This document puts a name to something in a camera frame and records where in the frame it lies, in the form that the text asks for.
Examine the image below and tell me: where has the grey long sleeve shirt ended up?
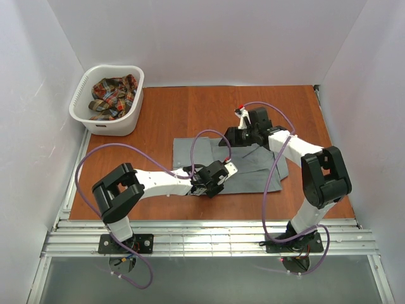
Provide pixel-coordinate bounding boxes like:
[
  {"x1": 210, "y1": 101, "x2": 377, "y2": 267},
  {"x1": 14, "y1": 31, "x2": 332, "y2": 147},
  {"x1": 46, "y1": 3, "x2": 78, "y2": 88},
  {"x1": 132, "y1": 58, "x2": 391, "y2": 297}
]
[{"x1": 173, "y1": 137, "x2": 276, "y2": 194}]

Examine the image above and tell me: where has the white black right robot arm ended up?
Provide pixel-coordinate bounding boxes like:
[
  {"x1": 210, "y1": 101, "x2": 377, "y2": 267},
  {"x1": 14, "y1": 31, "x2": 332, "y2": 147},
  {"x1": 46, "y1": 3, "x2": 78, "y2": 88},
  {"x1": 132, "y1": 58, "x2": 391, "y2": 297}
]
[{"x1": 220, "y1": 102, "x2": 352, "y2": 244}]

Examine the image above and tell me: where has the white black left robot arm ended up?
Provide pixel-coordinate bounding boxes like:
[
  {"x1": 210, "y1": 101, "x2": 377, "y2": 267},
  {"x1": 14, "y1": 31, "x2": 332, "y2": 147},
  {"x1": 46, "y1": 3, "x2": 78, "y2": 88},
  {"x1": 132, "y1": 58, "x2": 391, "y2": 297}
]
[{"x1": 92, "y1": 160, "x2": 238, "y2": 242}]

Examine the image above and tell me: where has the plaid long sleeve shirt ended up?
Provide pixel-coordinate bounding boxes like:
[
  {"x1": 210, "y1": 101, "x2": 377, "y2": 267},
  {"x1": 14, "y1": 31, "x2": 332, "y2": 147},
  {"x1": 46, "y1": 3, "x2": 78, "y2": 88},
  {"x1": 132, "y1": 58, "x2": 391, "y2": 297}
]
[{"x1": 88, "y1": 74, "x2": 138, "y2": 121}]

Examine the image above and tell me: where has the white plastic laundry basket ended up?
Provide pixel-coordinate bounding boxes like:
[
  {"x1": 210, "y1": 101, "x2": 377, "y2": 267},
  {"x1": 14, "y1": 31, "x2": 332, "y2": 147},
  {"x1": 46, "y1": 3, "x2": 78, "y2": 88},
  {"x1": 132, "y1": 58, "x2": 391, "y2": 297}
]
[{"x1": 69, "y1": 65, "x2": 144, "y2": 136}]

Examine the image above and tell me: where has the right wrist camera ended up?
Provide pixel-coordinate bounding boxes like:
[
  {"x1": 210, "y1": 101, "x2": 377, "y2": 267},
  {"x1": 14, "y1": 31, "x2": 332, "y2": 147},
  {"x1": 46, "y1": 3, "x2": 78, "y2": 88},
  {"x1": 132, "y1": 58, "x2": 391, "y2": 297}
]
[{"x1": 234, "y1": 105, "x2": 251, "y2": 130}]

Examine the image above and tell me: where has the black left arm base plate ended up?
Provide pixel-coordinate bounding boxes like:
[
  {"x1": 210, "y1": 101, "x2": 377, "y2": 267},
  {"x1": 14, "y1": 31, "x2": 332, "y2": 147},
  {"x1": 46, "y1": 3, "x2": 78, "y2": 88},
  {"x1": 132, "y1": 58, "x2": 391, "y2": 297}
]
[{"x1": 97, "y1": 234, "x2": 154, "y2": 255}]

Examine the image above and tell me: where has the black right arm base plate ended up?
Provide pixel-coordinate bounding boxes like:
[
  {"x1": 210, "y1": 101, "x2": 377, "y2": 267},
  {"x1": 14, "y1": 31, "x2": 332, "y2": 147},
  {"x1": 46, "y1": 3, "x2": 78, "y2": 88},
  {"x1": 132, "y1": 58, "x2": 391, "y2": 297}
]
[{"x1": 259, "y1": 231, "x2": 324, "y2": 253}]

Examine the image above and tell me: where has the aluminium rail frame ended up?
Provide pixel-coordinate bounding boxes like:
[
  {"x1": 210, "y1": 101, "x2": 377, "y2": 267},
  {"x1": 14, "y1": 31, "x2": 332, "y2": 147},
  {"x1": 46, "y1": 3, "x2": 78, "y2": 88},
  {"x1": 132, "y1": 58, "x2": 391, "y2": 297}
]
[{"x1": 28, "y1": 218, "x2": 394, "y2": 303}]

